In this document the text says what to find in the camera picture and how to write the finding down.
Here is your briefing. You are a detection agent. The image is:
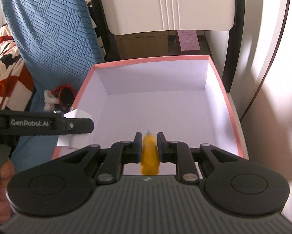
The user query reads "red black mesh headset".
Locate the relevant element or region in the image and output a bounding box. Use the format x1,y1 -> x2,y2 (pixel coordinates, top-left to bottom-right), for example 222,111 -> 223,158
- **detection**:
51,84 -> 76,110

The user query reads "yellow handled screwdriver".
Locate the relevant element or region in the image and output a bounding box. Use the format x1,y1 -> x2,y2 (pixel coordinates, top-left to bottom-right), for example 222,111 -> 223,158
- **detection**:
140,131 -> 160,176

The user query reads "white fluffy plush toy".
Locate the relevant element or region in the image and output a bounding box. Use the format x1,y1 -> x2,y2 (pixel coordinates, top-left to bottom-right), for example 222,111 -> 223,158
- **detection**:
43,90 -> 59,112

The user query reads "person's left hand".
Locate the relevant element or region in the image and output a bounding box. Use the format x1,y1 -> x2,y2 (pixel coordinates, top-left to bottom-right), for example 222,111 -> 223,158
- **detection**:
0,159 -> 15,224

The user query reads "red white black blanket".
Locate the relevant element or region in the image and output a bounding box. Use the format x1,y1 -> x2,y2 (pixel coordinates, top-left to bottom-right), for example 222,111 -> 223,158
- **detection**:
0,24 -> 34,111

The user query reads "pink white storage box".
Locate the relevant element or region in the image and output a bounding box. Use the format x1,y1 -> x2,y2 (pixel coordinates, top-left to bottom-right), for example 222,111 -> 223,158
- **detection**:
51,54 -> 250,176

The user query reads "blue textured sofa cover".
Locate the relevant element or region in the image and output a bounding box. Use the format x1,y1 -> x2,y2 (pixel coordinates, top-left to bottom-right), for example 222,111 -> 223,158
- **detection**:
1,0 -> 105,173

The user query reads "brown cardboard box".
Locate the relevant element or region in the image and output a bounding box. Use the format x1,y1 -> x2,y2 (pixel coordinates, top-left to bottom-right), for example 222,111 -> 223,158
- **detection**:
114,31 -> 169,60

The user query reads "pink printed carton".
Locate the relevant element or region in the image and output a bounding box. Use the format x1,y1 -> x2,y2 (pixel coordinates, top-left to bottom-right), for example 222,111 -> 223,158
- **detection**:
177,30 -> 200,51

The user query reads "white cabinet board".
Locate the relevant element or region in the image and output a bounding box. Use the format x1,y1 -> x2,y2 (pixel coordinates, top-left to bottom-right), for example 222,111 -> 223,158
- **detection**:
101,0 -> 235,35

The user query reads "black metal frame post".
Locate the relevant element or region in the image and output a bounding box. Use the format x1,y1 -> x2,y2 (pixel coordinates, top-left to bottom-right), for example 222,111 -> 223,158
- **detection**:
222,0 -> 245,93

